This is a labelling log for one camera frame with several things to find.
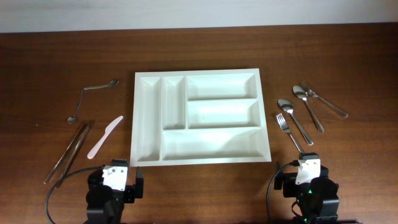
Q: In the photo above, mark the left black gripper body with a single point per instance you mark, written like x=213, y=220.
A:
x=120, y=197

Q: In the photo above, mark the steel fork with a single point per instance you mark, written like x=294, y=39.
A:
x=285, y=127
x=314, y=95

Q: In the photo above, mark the steel tablespoon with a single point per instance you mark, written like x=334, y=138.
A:
x=288, y=107
x=299, y=92

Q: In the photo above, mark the steel tongs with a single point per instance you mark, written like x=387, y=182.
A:
x=70, y=153

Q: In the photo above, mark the white plastic knife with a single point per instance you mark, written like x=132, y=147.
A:
x=94, y=150

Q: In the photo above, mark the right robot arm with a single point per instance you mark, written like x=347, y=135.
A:
x=319, y=204

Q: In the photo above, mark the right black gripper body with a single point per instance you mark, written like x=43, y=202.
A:
x=286, y=182

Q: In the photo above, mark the small steel teaspoon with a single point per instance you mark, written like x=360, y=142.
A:
x=112, y=83
x=73, y=118

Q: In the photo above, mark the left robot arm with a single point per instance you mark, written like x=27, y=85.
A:
x=109, y=192

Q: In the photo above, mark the white cutlery tray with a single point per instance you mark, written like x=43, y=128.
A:
x=198, y=117

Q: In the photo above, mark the small steel teaspoon lower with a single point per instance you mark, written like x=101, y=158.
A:
x=73, y=118

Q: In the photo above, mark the small steel teaspoon upper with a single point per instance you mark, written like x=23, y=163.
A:
x=112, y=83

